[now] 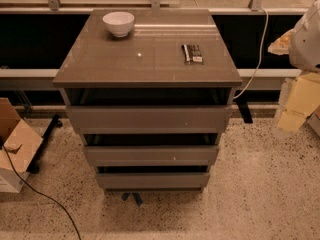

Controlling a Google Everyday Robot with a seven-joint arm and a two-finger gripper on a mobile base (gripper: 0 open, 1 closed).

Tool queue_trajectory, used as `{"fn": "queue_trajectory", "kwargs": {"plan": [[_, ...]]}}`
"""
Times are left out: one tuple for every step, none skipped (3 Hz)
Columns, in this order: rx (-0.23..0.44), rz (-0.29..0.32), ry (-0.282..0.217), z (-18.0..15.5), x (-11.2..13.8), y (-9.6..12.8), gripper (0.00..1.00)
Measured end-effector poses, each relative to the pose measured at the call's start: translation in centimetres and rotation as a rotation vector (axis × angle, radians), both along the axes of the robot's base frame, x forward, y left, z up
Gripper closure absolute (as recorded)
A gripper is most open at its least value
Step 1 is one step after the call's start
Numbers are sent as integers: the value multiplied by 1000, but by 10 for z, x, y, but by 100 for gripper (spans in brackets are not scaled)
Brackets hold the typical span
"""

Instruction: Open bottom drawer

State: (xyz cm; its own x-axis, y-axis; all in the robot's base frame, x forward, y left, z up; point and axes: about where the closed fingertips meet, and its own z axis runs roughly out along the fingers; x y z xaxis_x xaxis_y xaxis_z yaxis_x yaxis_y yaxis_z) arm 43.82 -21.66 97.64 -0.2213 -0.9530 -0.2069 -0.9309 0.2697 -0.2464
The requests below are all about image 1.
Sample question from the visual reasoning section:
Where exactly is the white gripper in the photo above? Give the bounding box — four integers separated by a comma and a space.
267, 29, 320, 133

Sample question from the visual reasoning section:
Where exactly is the grey bottom drawer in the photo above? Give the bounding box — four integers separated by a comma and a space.
96, 173, 209, 190

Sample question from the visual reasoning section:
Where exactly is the grey drawer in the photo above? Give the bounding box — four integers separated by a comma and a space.
96, 173, 209, 190
66, 106, 231, 134
84, 145, 219, 167

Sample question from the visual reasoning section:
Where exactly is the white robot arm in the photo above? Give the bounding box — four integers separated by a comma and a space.
268, 0, 320, 134

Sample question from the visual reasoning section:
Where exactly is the grey top drawer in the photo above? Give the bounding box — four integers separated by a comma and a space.
66, 106, 231, 134

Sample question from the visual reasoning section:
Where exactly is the grey drawer cabinet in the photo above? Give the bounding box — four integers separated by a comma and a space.
53, 9, 242, 192

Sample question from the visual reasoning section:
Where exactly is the grey middle drawer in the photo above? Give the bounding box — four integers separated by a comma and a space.
84, 145, 219, 167

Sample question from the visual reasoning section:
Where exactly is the open cardboard box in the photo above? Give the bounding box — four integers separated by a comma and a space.
0, 98, 42, 193

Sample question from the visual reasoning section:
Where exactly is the cardboard box at right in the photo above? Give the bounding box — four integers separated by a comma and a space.
307, 106, 320, 137

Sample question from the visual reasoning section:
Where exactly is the black stand leg right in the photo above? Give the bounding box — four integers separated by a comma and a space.
235, 97, 253, 124

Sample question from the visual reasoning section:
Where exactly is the black stand leg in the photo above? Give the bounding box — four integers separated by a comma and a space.
235, 97, 253, 124
27, 114, 63, 174

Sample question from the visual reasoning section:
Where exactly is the black marker pack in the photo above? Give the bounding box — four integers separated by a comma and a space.
181, 44, 204, 65

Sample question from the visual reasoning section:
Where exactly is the white ceramic bowl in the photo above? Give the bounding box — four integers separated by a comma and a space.
102, 12, 135, 37

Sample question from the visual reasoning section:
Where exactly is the blue tape cross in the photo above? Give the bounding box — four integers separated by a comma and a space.
121, 193, 143, 207

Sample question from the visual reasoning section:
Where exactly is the black stand leg left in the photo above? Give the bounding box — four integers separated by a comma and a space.
27, 114, 63, 174

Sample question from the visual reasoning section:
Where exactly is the white hanging cable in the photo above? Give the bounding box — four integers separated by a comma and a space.
232, 7, 270, 101

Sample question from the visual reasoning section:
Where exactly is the black floor cable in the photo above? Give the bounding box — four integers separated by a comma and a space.
0, 137, 83, 240

